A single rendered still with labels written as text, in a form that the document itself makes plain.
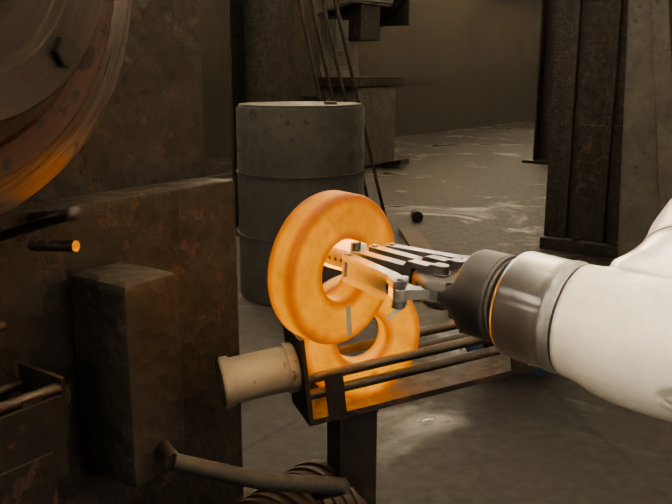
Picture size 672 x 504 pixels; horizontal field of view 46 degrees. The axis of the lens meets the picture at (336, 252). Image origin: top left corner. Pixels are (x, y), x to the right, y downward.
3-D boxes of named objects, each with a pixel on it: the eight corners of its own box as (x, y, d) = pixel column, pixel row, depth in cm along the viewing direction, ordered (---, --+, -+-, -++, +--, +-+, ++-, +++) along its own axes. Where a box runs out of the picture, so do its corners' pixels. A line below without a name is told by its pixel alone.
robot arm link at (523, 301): (595, 359, 65) (532, 339, 69) (609, 254, 63) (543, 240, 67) (540, 389, 59) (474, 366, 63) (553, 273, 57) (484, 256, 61)
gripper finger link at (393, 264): (450, 307, 69) (441, 311, 68) (354, 279, 76) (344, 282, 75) (453, 265, 68) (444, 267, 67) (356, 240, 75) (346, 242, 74)
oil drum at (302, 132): (212, 295, 367) (205, 101, 347) (293, 270, 413) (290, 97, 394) (313, 318, 333) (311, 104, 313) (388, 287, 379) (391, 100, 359)
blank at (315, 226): (258, 208, 72) (282, 214, 70) (371, 174, 83) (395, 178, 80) (271, 359, 77) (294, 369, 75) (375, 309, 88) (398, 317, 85)
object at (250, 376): (219, 396, 94) (212, 350, 93) (290, 380, 97) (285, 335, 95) (229, 417, 89) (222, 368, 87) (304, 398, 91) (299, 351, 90)
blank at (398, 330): (339, 414, 99) (348, 425, 96) (267, 326, 93) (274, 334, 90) (432, 335, 101) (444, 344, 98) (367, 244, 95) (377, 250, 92)
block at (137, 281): (76, 466, 93) (60, 270, 88) (130, 441, 99) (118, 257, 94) (136, 494, 87) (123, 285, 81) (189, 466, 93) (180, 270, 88)
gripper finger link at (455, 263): (459, 263, 69) (469, 260, 70) (366, 238, 76) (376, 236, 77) (456, 305, 70) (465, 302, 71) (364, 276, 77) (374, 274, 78)
